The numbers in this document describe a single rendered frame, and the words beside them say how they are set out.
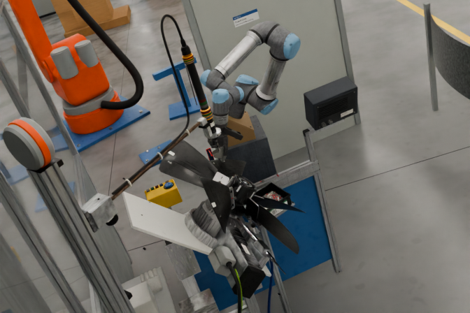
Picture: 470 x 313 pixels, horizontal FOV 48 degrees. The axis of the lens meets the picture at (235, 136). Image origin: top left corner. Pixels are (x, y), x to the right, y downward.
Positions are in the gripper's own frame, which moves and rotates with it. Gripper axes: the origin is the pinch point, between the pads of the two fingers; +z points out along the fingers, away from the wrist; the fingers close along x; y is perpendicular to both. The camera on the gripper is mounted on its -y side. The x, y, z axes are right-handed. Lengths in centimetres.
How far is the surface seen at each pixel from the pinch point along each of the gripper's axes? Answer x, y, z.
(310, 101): -9, -49, -22
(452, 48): -67, -183, -26
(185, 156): 17.9, 23.1, -13.7
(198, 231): 39.5, 23.4, 10.8
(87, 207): 59, 66, -21
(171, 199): -8.9, 24.4, 23.5
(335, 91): -9, -62, -26
